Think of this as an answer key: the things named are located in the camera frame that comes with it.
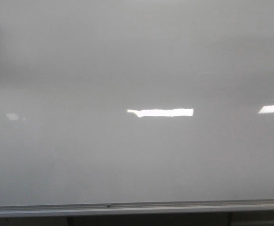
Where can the white glossy whiteboard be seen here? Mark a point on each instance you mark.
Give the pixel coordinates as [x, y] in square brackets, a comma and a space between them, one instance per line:
[135, 101]

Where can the grey aluminium marker tray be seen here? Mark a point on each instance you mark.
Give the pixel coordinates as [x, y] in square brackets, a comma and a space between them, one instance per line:
[135, 208]

